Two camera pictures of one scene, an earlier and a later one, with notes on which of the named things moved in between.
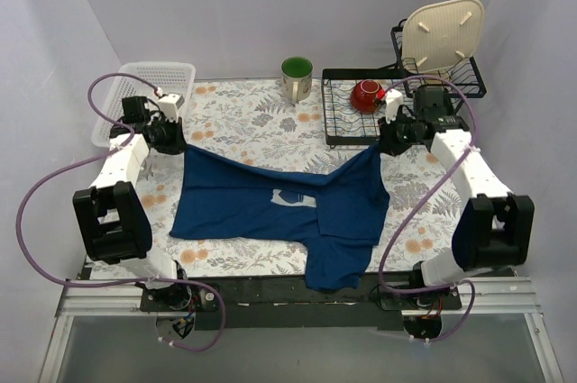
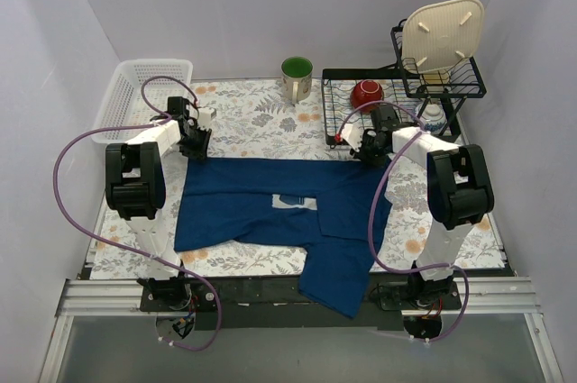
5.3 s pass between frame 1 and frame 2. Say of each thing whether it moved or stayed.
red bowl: stayed
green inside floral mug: stayed
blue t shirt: moved
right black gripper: moved
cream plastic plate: stayed
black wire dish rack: stayed
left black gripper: moved
